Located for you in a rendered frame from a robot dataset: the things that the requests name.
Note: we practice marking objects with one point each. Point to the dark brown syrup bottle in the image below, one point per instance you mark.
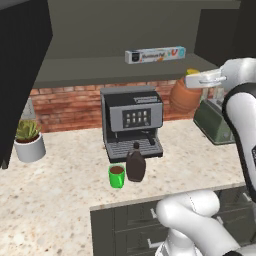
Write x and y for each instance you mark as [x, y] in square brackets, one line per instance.
[135, 166]

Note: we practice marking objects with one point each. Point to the green mug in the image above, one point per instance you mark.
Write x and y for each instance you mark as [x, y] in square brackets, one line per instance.
[116, 179]

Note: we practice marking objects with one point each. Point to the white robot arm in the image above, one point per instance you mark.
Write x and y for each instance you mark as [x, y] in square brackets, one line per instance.
[240, 120]

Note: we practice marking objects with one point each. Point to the orange honey bottle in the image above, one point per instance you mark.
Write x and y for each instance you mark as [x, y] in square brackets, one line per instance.
[181, 96]

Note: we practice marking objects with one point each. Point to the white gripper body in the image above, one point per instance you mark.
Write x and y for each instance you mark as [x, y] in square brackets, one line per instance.
[204, 79]

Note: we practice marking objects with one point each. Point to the white wall outlet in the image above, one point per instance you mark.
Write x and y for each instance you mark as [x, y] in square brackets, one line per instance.
[28, 109]

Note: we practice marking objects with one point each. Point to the dark grey drawer front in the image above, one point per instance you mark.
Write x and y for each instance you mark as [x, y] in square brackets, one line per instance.
[135, 215]
[133, 243]

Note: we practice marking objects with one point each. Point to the dark grey drawer unit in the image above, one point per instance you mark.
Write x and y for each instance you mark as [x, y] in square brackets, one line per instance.
[103, 233]

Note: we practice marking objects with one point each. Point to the open grey wall cabinet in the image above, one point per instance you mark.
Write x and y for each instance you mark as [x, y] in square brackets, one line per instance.
[110, 40]

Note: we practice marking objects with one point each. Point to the grey black coffee machine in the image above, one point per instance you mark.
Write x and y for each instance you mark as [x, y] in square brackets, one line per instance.
[133, 120]

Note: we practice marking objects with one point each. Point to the potted plant in white pot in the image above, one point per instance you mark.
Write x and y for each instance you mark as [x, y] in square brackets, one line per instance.
[29, 146]

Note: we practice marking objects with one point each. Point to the green toaster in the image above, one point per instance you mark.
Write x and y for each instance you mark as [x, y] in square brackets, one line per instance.
[210, 124]

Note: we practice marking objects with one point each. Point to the foil box with print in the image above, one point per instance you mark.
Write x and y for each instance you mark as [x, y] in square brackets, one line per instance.
[155, 55]

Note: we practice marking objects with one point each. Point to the black cabinet door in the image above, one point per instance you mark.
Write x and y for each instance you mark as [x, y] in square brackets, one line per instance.
[223, 30]
[20, 73]

